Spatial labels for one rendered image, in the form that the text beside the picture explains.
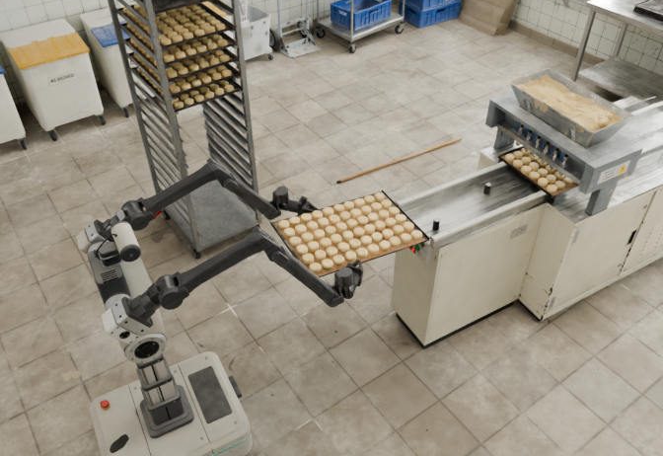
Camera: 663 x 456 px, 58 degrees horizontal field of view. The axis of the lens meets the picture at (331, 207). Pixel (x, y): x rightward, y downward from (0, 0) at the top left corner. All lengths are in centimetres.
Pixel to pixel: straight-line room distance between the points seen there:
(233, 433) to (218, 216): 166
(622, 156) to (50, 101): 418
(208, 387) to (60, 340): 111
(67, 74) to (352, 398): 343
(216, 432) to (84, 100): 332
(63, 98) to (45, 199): 93
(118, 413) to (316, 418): 97
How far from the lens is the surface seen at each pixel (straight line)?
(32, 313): 407
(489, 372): 350
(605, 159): 306
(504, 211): 305
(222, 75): 345
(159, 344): 251
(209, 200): 425
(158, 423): 298
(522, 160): 338
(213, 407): 303
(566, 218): 321
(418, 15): 704
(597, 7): 568
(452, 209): 308
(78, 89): 538
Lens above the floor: 280
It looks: 40 degrees down
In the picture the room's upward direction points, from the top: straight up
